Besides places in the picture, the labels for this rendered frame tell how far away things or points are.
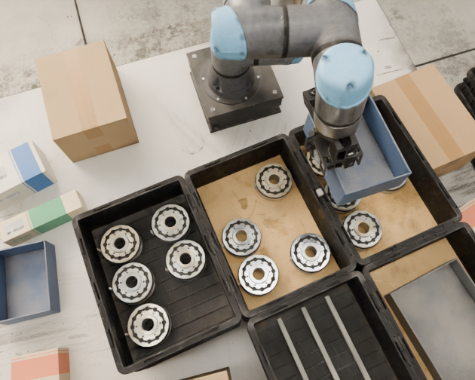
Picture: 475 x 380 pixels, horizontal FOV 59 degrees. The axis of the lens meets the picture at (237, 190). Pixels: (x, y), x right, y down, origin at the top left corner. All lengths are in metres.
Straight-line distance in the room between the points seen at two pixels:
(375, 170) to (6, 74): 2.18
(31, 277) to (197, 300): 0.52
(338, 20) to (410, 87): 0.77
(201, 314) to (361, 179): 0.51
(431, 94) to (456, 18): 1.53
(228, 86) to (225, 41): 0.68
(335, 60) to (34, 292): 1.07
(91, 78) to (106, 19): 1.37
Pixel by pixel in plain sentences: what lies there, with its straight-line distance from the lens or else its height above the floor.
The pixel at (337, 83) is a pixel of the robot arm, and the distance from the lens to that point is 0.58.
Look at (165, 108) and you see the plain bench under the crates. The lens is 1.47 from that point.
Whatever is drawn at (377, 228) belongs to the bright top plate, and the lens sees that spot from 1.17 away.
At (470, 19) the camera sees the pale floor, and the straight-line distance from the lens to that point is 2.94.
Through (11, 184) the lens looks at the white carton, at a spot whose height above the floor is 0.79.
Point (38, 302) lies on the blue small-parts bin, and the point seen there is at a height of 0.70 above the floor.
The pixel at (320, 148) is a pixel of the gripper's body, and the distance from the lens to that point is 0.77.
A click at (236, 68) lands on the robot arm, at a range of 1.24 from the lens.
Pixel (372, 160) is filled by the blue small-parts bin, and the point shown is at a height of 1.07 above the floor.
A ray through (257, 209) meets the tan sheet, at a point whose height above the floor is 0.83.
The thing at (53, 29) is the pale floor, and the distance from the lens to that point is 2.80.
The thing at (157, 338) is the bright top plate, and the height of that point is 0.86.
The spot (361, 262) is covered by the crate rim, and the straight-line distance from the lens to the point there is 1.06.
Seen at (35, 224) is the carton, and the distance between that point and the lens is 1.36.
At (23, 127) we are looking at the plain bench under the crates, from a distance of 1.59.
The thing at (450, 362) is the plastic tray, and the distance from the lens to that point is 1.21.
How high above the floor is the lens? 1.93
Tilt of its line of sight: 69 degrees down
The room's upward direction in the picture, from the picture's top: 1 degrees counter-clockwise
